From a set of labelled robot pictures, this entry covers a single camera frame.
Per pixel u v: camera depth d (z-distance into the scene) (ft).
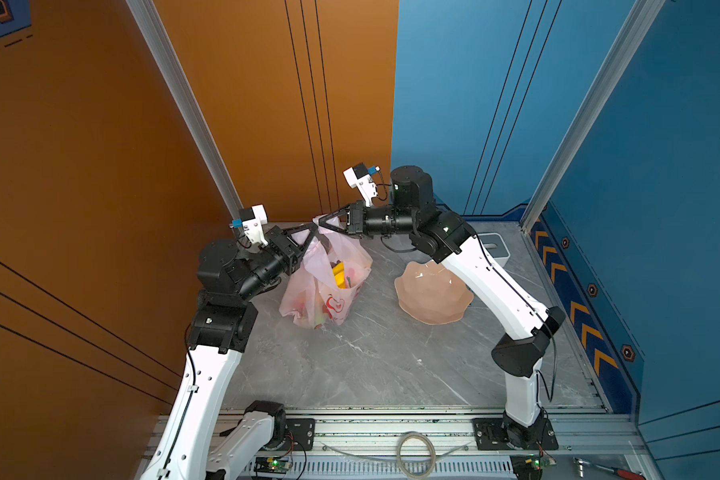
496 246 3.54
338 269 2.50
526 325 1.49
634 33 2.37
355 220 1.73
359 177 1.85
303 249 1.78
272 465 2.32
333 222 1.92
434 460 2.28
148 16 2.28
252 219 1.78
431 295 3.20
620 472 2.21
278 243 1.66
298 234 1.87
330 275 2.05
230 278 1.45
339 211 1.90
